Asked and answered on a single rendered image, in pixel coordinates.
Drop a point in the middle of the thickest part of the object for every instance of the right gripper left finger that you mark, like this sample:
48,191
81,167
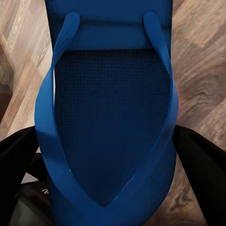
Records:
16,154

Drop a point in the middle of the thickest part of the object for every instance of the sandal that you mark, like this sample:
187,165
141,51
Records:
106,110

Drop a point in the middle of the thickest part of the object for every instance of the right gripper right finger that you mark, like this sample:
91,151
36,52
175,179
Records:
205,167

